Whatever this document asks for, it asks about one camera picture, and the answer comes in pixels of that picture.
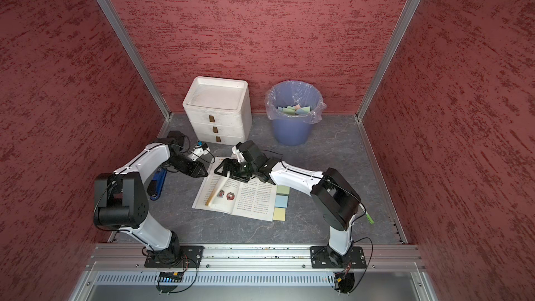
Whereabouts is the clear bin liner bag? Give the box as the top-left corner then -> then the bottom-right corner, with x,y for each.
265,80 -> 327,124

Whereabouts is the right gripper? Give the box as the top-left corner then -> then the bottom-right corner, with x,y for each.
214,157 -> 258,182

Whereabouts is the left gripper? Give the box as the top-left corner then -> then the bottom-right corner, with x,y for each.
164,152 -> 208,178

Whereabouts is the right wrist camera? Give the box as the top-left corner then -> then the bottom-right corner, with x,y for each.
232,142 -> 245,163

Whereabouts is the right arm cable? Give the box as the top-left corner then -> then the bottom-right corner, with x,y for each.
332,237 -> 374,294

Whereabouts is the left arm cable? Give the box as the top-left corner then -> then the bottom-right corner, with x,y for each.
154,254 -> 201,295

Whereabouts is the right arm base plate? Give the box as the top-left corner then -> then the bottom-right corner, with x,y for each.
309,246 -> 366,269

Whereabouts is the aluminium front rail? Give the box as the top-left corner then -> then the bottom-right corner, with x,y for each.
84,241 -> 427,273

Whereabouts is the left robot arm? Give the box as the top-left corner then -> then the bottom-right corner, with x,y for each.
93,131 -> 211,266

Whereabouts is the left corner aluminium post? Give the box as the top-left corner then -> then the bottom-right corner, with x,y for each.
96,0 -> 172,121

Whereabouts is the discarded sticky notes pile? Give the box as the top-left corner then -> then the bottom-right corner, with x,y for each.
277,105 -> 311,116

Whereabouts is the yellow sticky note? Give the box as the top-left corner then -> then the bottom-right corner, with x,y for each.
273,207 -> 286,222

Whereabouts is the blue sticky note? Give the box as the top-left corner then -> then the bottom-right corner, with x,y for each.
274,195 -> 288,209

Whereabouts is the blue trash bin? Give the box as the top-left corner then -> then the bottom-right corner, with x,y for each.
270,81 -> 320,147

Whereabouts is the white three-drawer box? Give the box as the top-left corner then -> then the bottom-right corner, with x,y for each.
183,76 -> 252,146

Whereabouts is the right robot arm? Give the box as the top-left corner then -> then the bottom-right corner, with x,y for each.
215,140 -> 366,260

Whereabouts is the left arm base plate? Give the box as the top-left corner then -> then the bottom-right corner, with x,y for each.
144,245 -> 205,269

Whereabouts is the green sticky note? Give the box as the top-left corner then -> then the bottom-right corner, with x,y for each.
277,185 -> 291,196

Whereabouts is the corner aluminium post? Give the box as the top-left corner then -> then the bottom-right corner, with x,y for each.
96,0 -> 172,121
356,0 -> 437,121

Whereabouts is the right corner aluminium post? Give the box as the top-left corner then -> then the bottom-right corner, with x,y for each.
356,0 -> 437,121

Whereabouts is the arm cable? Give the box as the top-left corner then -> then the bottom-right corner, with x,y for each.
332,237 -> 374,294
154,254 -> 201,295

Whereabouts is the magazine book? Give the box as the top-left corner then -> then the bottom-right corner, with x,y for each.
192,157 -> 277,222

